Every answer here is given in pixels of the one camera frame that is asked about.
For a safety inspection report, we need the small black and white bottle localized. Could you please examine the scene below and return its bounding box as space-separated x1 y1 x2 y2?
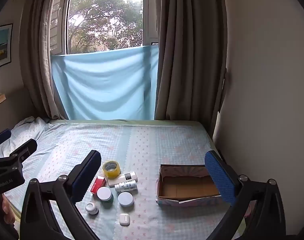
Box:
85 202 99 215

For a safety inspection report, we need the yellow tape roll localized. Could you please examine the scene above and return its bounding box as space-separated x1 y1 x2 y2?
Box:
102 160 122 179

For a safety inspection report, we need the white pill bottle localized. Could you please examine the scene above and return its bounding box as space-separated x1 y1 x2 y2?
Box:
114 180 138 193

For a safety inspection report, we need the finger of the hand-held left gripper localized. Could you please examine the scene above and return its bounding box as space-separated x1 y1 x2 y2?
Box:
0 129 12 148
9 138 38 165

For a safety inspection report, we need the light blue cloth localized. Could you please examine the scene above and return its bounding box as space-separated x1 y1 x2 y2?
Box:
50 44 159 120

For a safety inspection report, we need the framed wall poster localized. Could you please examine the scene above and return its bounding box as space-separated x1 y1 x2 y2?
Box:
0 23 13 71

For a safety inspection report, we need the pink cardboard box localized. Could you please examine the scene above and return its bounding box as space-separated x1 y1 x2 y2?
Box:
156 164 226 207

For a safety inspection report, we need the white remote control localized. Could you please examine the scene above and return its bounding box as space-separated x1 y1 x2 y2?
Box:
104 171 138 187

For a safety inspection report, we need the white crumpled pillow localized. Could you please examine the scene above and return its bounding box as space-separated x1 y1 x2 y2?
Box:
0 116 50 160

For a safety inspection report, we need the blue checked printed bedsheet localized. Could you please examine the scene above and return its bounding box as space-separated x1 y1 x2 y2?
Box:
0 119 245 240

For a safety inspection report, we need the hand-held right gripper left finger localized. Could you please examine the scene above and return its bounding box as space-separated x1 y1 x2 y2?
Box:
19 149 102 240

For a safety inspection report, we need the window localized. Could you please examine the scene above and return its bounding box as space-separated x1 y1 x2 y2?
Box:
50 0 159 55

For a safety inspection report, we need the person's left hand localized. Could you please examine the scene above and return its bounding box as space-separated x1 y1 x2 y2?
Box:
0 194 16 225

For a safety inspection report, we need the red carton box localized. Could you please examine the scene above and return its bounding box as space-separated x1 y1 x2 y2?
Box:
90 176 106 195

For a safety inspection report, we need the brown curtain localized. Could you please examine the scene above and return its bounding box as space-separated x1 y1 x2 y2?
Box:
19 0 73 120
154 0 227 140

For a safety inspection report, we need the white jar with pale lid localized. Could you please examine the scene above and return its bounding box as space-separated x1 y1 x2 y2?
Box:
118 192 135 207

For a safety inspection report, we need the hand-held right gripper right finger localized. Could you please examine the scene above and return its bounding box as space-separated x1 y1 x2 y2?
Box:
204 150 286 240

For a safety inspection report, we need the green jar with white lid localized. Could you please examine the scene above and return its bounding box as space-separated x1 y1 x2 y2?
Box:
96 187 114 202

